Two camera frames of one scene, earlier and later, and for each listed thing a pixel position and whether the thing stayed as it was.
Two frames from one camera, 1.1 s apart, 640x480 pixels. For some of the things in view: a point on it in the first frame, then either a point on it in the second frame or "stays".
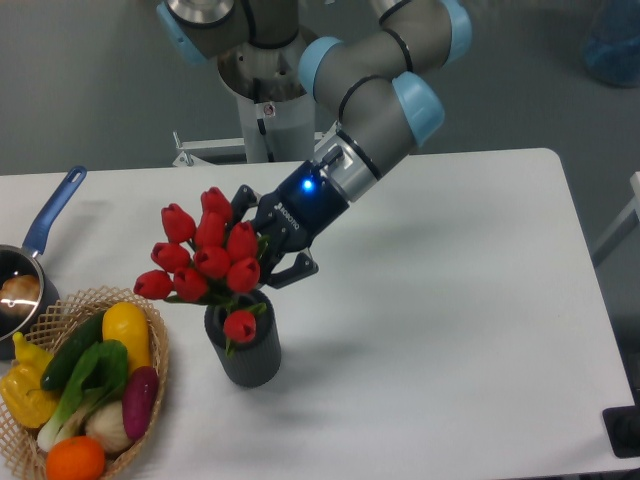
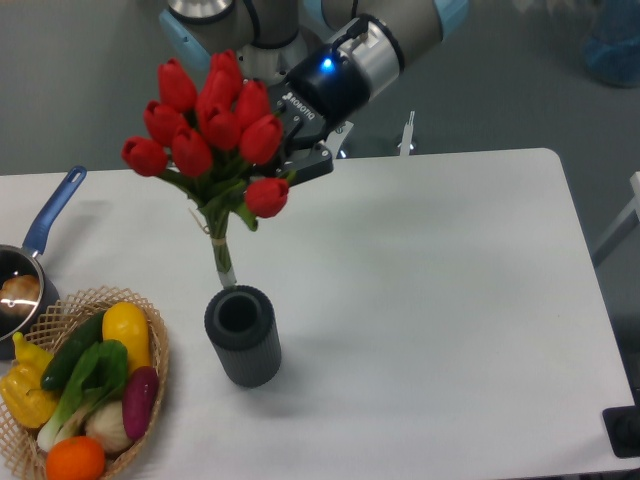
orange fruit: (75, 458) stays
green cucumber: (63, 360) stays
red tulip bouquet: (211, 259) to (212, 146)
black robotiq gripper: (295, 211) to (321, 94)
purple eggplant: (138, 399) stays
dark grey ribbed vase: (256, 362) stays
